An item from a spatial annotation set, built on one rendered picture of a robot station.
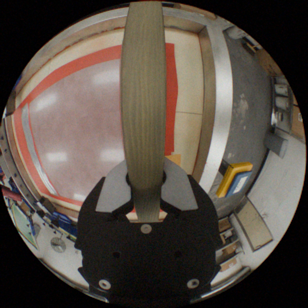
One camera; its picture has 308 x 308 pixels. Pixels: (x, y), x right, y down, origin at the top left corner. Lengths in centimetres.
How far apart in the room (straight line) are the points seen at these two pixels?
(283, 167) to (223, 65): 318
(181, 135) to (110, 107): 13
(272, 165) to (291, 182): 81
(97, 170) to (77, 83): 18
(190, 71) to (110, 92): 14
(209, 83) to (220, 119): 6
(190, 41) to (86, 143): 28
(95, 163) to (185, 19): 33
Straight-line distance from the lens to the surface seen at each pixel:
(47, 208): 53
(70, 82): 23
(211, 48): 20
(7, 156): 69
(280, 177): 334
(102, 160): 20
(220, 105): 16
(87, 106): 19
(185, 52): 21
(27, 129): 40
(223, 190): 37
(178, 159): 19
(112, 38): 23
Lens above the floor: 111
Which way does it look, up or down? 63 degrees down
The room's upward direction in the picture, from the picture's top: 173 degrees clockwise
